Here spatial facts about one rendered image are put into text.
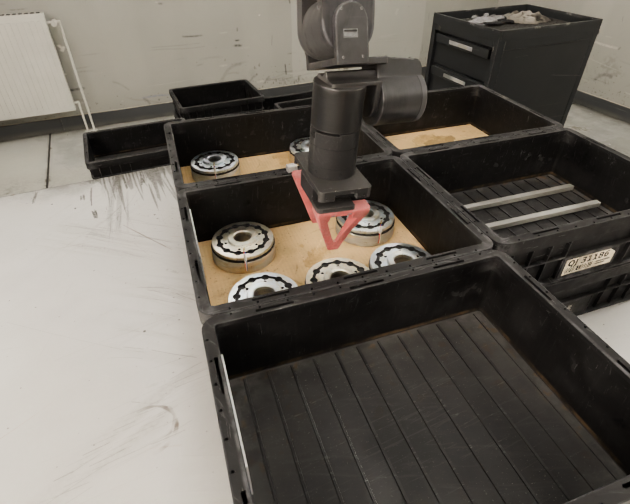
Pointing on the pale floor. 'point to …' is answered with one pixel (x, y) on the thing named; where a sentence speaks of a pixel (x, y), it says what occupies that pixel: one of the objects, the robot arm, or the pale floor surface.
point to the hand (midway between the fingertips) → (324, 230)
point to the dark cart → (513, 56)
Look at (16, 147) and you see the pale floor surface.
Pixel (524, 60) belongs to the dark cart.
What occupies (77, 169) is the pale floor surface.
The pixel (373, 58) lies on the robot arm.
